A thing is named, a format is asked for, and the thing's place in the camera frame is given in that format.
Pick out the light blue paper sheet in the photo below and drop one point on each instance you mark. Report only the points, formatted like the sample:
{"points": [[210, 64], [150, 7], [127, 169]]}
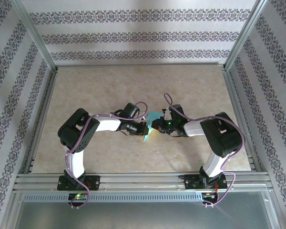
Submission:
{"points": [[155, 115]]}

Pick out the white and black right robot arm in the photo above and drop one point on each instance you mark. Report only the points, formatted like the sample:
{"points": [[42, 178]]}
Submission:
{"points": [[193, 127]]}

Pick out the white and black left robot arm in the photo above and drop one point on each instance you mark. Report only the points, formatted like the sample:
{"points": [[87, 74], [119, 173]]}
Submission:
{"points": [[107, 124]]}

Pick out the grey metal sheet panel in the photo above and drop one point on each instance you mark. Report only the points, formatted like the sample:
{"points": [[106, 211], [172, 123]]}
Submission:
{"points": [[143, 214]]}

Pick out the small controller circuit board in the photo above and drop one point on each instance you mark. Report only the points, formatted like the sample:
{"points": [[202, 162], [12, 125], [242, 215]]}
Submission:
{"points": [[78, 196], [209, 195]]}

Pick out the aluminium mounting rail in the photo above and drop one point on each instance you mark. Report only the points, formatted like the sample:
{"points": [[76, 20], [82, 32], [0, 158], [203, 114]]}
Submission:
{"points": [[143, 181]]}

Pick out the aluminium table end rail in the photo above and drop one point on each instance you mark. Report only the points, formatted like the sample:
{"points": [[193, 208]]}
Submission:
{"points": [[140, 65]]}

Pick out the aluminium table side rail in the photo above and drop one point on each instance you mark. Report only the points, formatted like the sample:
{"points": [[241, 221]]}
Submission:
{"points": [[234, 95], [50, 86]]}

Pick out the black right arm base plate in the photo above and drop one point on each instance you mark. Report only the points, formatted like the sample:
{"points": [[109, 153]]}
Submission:
{"points": [[190, 182]]}

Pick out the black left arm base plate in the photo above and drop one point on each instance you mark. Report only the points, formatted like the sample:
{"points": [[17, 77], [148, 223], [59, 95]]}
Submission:
{"points": [[95, 182]]}

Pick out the aluminium frame post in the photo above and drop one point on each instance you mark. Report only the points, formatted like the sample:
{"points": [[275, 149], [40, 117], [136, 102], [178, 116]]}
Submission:
{"points": [[35, 35], [243, 35]]}

